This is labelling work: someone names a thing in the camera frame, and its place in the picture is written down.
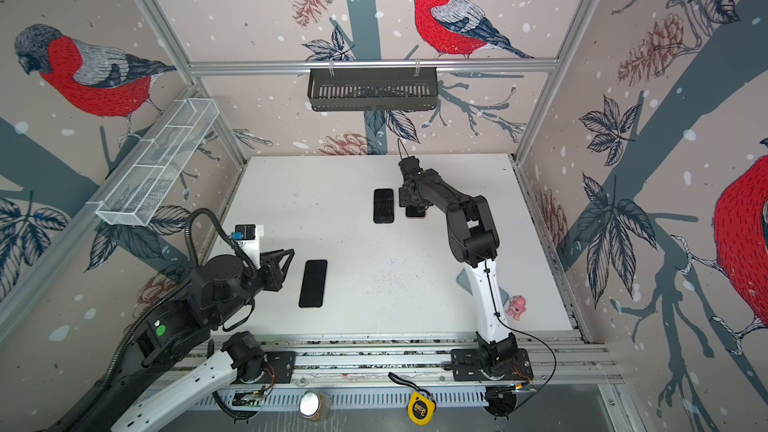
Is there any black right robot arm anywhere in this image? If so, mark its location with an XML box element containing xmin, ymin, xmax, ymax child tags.
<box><xmin>398</xmin><ymin>156</ymin><xmax>518</xmax><ymax>378</ymax></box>

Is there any black phone horizontal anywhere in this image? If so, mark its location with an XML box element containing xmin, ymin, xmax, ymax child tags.
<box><xmin>405</xmin><ymin>205</ymin><xmax>426</xmax><ymax>218</ymax></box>

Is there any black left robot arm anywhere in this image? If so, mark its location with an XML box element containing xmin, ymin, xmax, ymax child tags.
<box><xmin>51</xmin><ymin>249</ymin><xmax>295</xmax><ymax>431</ymax></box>

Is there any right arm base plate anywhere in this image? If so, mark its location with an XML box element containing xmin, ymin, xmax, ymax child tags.
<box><xmin>441</xmin><ymin>349</ymin><xmax>534</xmax><ymax>382</ymax></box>

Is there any pink toy figure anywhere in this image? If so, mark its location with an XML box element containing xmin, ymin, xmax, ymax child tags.
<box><xmin>505</xmin><ymin>295</ymin><xmax>527</xmax><ymax>321</ymax></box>

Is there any white wire basket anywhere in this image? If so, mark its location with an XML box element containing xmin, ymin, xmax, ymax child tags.
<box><xmin>96</xmin><ymin>98</ymin><xmax>219</xmax><ymax>226</ymax></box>

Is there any black phone diagonal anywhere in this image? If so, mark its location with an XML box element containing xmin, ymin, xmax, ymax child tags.
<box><xmin>373</xmin><ymin>188</ymin><xmax>395</xmax><ymax>224</ymax></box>

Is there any black phone upright left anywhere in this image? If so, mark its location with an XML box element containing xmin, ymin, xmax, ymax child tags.
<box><xmin>298</xmin><ymin>259</ymin><xmax>328</xmax><ymax>308</ymax></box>

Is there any black wire basket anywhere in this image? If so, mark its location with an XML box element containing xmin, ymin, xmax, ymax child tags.
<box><xmin>307</xmin><ymin>67</ymin><xmax>439</xmax><ymax>112</ymax></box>

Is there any yellow tape measure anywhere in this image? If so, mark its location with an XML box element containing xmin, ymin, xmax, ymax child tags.
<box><xmin>388</xmin><ymin>372</ymin><xmax>436</xmax><ymax>426</ymax></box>

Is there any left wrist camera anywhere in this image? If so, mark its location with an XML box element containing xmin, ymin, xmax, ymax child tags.
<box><xmin>231</xmin><ymin>224</ymin><xmax>264</xmax><ymax>270</ymax></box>

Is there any light blue phone case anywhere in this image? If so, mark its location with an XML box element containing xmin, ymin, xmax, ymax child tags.
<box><xmin>456</xmin><ymin>270</ymin><xmax>473</xmax><ymax>295</ymax></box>

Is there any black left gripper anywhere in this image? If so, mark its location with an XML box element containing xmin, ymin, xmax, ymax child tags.
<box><xmin>214</xmin><ymin>245</ymin><xmax>298</xmax><ymax>326</ymax></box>

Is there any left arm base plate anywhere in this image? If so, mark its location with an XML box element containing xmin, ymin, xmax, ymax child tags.
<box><xmin>236</xmin><ymin>351</ymin><xmax>296</xmax><ymax>385</ymax></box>

